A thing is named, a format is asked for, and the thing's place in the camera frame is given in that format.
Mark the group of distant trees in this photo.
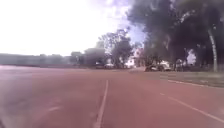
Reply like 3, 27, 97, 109
69, 28, 135, 70

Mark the white building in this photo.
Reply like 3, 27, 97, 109
124, 57, 138, 69

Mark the vehicle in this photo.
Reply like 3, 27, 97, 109
144, 60, 173, 72

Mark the row of tall dark trees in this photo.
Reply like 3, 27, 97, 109
126, 0, 224, 73

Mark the long grey wall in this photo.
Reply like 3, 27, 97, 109
0, 53, 73, 67

